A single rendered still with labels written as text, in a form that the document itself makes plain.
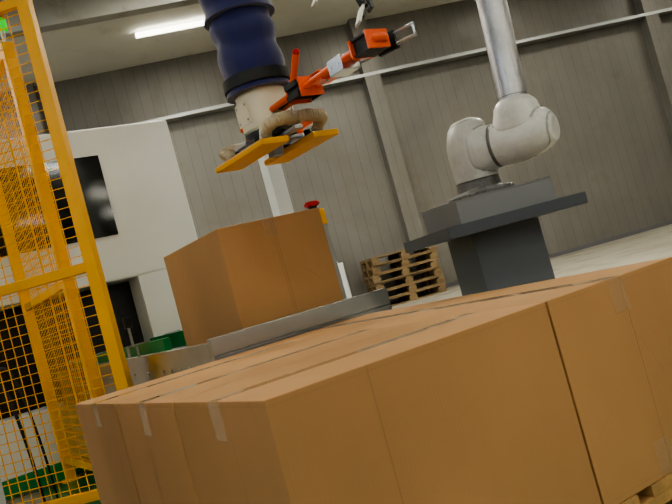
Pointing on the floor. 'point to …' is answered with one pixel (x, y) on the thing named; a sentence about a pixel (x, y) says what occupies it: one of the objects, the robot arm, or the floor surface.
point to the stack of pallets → (432, 284)
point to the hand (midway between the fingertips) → (337, 11)
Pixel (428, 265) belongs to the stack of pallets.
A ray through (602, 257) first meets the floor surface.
